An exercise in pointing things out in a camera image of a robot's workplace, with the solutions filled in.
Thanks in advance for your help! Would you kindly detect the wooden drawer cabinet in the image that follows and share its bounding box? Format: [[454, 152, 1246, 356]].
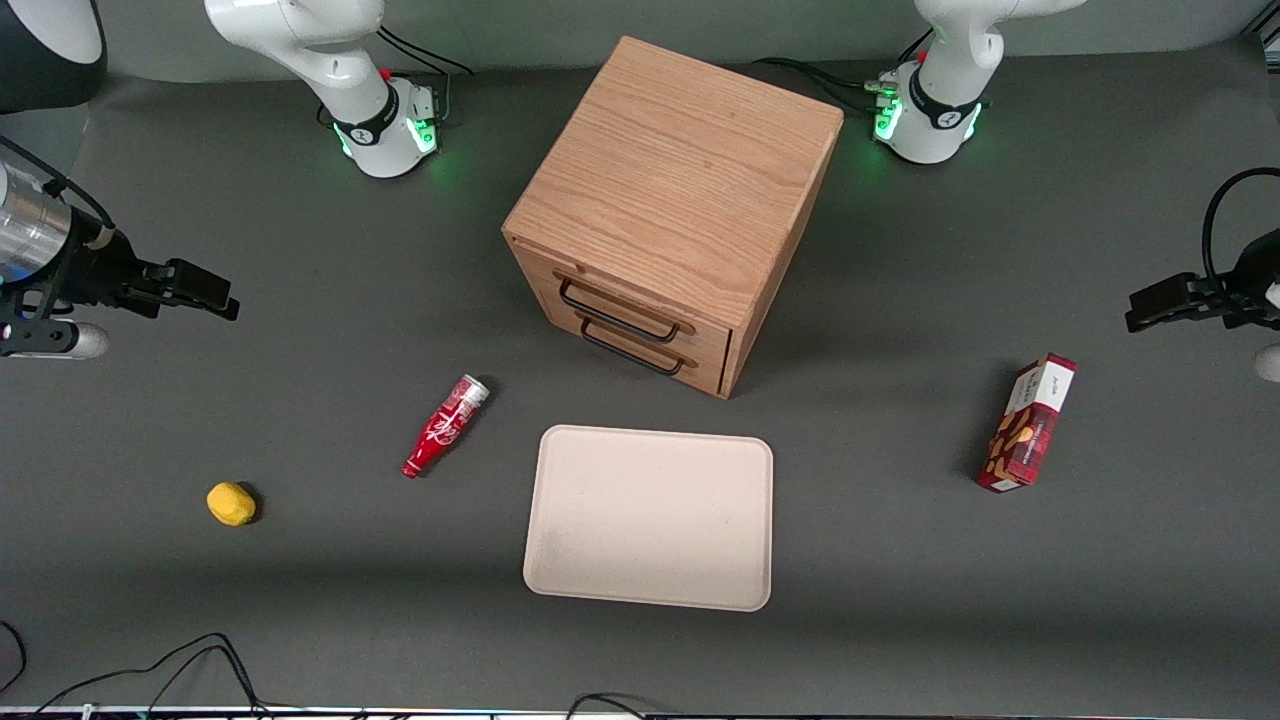
[[501, 35, 845, 401]]

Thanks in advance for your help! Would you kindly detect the black short floor cable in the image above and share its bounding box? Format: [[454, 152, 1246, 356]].
[[564, 692, 656, 720]]

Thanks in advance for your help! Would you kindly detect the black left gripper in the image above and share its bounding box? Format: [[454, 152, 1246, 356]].
[[1124, 228, 1280, 334]]

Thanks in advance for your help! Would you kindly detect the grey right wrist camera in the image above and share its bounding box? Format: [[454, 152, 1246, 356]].
[[0, 318, 110, 360]]

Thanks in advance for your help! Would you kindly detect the red coke bottle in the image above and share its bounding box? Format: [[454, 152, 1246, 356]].
[[400, 373, 492, 480]]

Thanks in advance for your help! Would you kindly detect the black base cable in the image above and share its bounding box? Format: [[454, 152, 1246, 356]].
[[751, 28, 936, 113], [375, 24, 475, 121]]

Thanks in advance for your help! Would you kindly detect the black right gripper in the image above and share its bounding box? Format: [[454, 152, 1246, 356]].
[[58, 230, 242, 323]]

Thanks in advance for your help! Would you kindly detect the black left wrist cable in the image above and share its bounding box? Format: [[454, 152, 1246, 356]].
[[1201, 167, 1280, 293]]

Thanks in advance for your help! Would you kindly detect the beige rectangular tray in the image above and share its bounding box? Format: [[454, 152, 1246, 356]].
[[522, 424, 775, 613]]

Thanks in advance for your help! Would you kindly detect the black edge floor cable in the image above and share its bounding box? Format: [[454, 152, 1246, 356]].
[[0, 619, 28, 697]]

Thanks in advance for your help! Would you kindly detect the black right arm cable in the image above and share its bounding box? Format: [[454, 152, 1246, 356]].
[[0, 134, 116, 246]]

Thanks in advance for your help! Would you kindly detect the black right base cable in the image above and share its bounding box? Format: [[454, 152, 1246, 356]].
[[375, 24, 475, 121]]

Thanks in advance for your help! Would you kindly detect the black looped floor cable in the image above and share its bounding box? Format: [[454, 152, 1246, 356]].
[[28, 631, 273, 718]]

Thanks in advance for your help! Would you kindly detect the black left base cable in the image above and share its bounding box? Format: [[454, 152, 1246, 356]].
[[751, 28, 936, 113]]

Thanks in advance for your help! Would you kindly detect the black wire drawer handle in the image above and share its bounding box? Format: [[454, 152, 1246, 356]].
[[558, 276, 683, 344], [579, 316, 689, 378]]

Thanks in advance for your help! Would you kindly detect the red cookie box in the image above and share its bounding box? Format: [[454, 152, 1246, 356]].
[[976, 352, 1079, 494]]

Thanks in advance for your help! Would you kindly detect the yellow lemon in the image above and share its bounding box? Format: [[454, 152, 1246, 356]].
[[206, 481, 258, 528]]

